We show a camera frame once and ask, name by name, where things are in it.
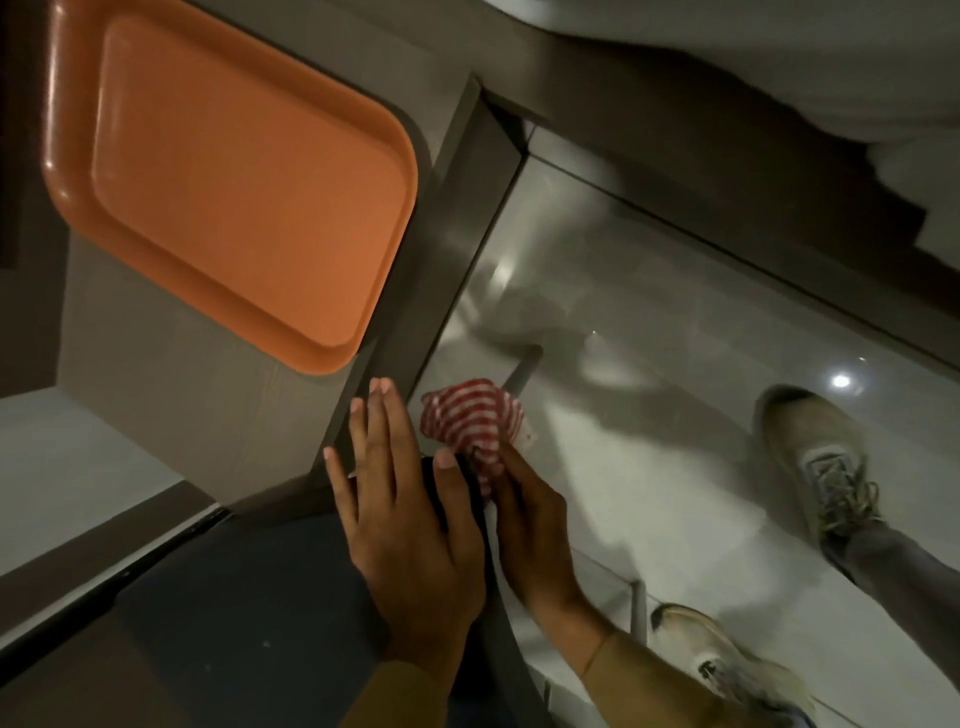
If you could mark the beige sneaker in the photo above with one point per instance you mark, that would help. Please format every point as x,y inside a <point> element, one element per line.
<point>821,457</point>
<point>739,667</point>

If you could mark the red white striped cloth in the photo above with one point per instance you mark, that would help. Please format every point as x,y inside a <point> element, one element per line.
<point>469,420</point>

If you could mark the person's left hand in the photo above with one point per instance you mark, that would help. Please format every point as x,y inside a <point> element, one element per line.
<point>409,547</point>

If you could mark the white bed sheet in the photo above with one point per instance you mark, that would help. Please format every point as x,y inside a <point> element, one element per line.
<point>825,60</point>

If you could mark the person's left middle finger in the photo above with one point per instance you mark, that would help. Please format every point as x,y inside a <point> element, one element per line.
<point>379,431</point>

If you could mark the dark wooden bed frame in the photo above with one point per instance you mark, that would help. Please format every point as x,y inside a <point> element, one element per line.
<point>712,172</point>

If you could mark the person's right hand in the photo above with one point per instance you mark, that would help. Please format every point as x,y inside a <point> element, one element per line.
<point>536,536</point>

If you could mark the person's right forearm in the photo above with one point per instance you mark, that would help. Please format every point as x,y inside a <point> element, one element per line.
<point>622,675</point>

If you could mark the person's left little finger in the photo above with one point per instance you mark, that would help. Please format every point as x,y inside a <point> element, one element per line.
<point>337,484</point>

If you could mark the orange plastic tray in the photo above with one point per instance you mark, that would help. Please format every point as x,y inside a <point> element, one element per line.
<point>225,176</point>

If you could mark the person's right fingers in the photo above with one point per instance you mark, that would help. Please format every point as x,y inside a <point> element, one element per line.
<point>499,480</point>

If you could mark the person's left thumb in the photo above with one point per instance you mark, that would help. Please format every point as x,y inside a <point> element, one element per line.
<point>452,491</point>

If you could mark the person's left forearm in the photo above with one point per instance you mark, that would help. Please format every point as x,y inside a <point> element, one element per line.
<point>409,690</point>

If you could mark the grey trouser leg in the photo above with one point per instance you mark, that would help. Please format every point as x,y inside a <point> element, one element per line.
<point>907,592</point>

